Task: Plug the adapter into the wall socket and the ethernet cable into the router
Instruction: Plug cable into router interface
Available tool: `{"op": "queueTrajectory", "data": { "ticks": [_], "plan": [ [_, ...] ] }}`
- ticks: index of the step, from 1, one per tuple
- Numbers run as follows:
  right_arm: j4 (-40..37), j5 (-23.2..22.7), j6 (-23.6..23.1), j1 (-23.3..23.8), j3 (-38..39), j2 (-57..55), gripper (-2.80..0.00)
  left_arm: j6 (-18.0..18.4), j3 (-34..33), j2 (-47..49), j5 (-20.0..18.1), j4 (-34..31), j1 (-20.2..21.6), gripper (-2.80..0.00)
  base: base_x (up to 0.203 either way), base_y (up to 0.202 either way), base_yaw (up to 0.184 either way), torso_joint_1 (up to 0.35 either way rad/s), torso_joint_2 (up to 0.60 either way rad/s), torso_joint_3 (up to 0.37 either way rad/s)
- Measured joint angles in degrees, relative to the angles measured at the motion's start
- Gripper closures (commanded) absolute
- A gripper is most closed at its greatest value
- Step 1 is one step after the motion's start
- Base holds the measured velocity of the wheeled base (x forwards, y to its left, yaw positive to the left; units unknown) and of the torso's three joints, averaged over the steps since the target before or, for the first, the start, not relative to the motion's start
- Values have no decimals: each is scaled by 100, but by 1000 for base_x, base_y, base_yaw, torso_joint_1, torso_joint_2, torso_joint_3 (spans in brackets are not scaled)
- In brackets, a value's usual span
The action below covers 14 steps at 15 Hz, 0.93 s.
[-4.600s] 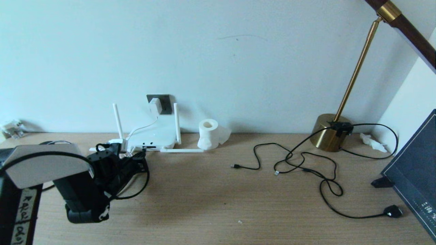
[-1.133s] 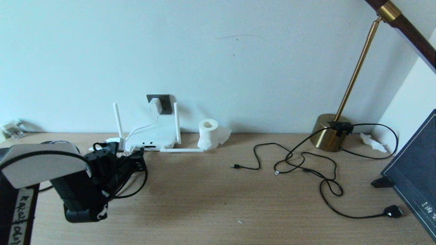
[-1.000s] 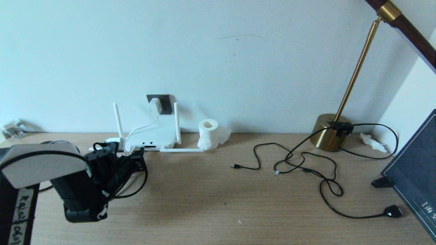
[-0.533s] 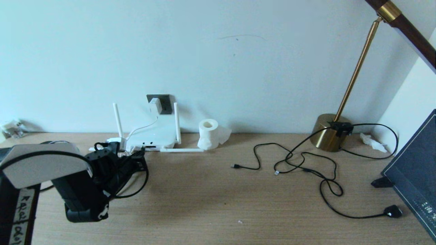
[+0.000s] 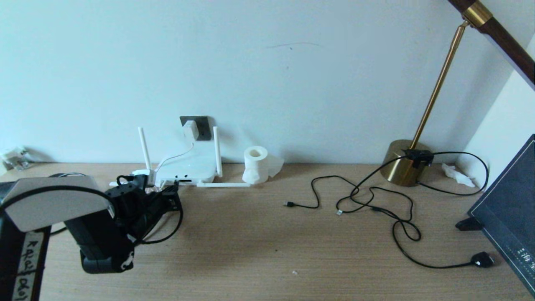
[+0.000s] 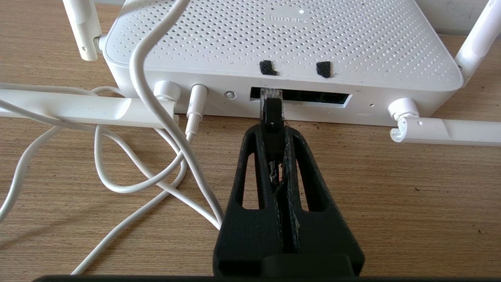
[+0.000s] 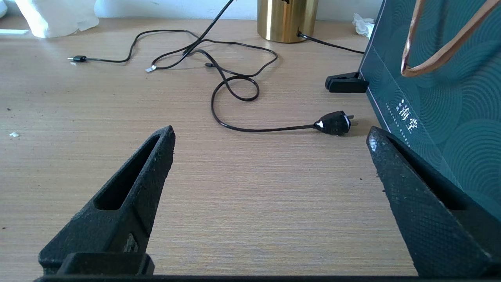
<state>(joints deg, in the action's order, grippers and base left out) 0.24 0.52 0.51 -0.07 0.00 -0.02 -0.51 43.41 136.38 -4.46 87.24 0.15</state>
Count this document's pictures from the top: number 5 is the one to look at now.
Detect white toilet paper roll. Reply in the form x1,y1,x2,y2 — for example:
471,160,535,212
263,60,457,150
242,146,285,185

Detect crumpled white tissue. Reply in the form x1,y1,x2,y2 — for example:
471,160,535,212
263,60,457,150
442,163,476,188

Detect grey wall socket plate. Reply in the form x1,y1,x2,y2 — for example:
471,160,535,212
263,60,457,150
180,116,211,141

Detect black ethernet cable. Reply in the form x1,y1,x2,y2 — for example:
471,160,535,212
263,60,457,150
50,180,181,235

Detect clear plastic wrapper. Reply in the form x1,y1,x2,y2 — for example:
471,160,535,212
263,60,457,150
0,146,32,171

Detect black cables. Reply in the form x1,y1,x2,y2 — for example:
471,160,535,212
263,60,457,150
336,150,494,269

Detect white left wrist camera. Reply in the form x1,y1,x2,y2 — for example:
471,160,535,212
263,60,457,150
132,169,156,187

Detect thin black usb cable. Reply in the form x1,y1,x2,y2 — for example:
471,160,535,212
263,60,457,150
283,175,422,242

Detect white router with antennas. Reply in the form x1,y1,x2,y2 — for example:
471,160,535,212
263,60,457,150
110,126,251,188

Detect black braided left wrist cable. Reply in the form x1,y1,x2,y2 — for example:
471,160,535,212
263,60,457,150
116,175,184,245

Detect brass desk lamp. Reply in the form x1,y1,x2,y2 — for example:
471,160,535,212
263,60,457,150
381,0,535,187

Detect thin white adapter cable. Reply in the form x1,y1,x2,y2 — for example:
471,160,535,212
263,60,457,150
147,142,195,194

